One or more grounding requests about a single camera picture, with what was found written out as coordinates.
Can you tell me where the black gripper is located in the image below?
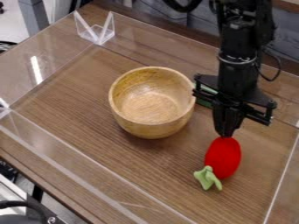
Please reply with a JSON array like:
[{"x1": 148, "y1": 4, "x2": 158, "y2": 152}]
[{"x1": 192, "y1": 58, "x2": 277, "y2": 137}]

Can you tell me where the red plush strawberry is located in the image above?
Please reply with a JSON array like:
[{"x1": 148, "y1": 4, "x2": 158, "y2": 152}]
[{"x1": 194, "y1": 137, "x2": 242, "y2": 191}]

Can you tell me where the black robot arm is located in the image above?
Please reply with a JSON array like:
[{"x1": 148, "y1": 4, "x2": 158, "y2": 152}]
[{"x1": 192, "y1": 0, "x2": 277, "y2": 138}]

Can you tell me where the green rectangular block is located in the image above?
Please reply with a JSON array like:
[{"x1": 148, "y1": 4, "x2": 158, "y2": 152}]
[{"x1": 194, "y1": 84, "x2": 218, "y2": 109}]

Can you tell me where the wooden bowl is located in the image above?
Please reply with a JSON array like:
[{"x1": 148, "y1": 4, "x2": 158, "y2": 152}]
[{"x1": 108, "y1": 66, "x2": 195, "y2": 139}]

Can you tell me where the black table leg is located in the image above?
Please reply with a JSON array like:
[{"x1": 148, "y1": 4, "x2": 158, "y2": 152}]
[{"x1": 32, "y1": 185, "x2": 43, "y2": 202}]

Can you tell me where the clear acrylic tray enclosure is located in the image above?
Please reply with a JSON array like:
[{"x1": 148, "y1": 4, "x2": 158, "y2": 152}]
[{"x1": 0, "y1": 15, "x2": 299, "y2": 224}]

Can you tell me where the clear acrylic corner bracket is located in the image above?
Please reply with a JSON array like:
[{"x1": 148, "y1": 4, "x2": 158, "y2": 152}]
[{"x1": 74, "y1": 10, "x2": 116, "y2": 46}]

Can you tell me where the black metal bracket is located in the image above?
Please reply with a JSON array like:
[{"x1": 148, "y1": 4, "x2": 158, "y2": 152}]
[{"x1": 26, "y1": 195, "x2": 68, "y2": 224}]

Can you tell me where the black cable bottom left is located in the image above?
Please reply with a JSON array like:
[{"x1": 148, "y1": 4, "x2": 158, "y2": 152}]
[{"x1": 0, "y1": 199, "x2": 40, "y2": 224}]

